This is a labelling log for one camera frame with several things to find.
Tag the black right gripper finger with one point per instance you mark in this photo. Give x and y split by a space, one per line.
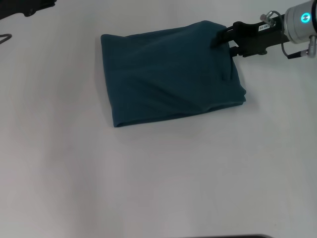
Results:
234 50
221 37

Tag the teal t-shirt with pink lettering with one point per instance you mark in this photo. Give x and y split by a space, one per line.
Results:
171 74

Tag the silver connector plug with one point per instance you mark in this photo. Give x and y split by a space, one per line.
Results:
268 17
311 47

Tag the white and silver right arm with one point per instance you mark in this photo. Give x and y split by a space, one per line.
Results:
302 19

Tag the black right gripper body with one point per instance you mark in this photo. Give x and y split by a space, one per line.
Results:
257 37

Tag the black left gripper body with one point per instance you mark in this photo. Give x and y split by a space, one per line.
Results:
22 6

